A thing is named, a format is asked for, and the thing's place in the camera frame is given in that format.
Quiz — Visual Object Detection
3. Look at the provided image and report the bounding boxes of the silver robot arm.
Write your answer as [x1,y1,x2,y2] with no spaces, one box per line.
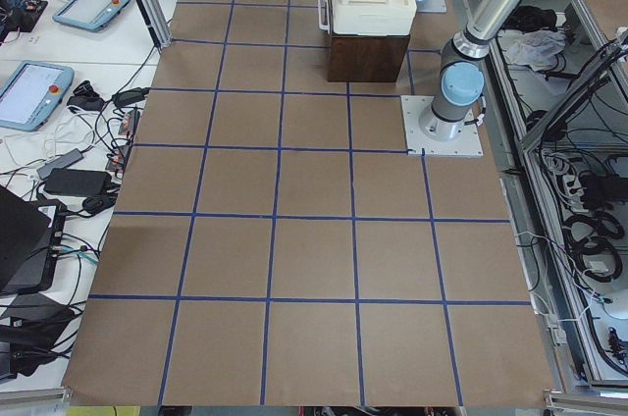
[419,0,521,142]

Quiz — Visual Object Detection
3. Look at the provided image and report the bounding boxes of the dark brown wooden cabinet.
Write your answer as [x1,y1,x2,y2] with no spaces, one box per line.
[327,33,410,82]

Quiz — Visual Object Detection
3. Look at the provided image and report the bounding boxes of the blue teach pendant far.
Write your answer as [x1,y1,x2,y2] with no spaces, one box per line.
[53,0,131,32]

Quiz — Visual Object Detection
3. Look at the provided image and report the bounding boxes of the blue teach pendant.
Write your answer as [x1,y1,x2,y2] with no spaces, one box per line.
[1,60,75,131]
[53,0,131,32]

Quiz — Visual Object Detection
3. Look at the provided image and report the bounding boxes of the white crumpled cloth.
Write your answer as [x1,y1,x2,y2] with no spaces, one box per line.
[504,30,566,71]

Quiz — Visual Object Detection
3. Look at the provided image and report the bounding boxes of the blue teach pendant near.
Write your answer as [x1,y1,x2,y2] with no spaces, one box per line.
[1,60,75,131]

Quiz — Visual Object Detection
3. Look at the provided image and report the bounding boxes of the black power adapter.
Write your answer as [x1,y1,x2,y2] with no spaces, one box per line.
[43,169,112,197]

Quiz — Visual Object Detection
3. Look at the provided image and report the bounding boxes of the black laptop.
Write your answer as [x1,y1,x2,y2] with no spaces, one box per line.
[1,187,67,295]

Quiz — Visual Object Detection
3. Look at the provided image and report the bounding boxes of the white drawer handle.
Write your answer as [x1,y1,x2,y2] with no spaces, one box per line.
[317,0,332,34]

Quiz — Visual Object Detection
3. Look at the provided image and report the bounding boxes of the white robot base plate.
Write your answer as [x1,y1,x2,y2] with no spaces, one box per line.
[400,95,484,158]

